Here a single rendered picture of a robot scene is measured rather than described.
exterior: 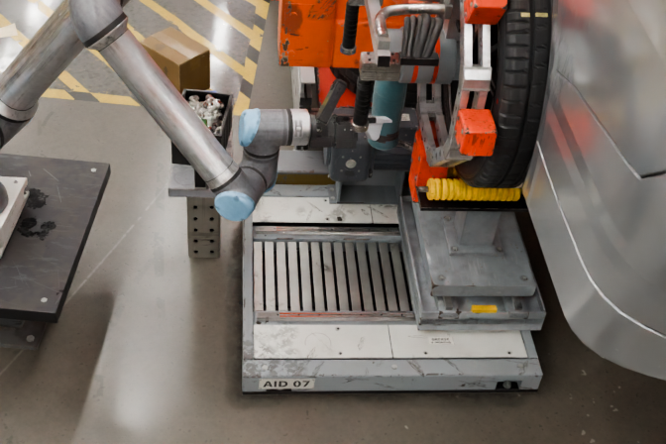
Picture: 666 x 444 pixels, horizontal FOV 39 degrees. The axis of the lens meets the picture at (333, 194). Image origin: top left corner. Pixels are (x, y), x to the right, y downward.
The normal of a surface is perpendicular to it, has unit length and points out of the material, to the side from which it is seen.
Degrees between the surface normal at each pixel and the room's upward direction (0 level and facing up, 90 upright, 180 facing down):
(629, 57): 90
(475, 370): 0
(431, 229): 0
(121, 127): 0
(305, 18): 90
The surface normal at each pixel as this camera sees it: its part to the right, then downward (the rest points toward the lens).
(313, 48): 0.07, 0.66
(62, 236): 0.08, -0.75
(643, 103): -0.99, 0.00
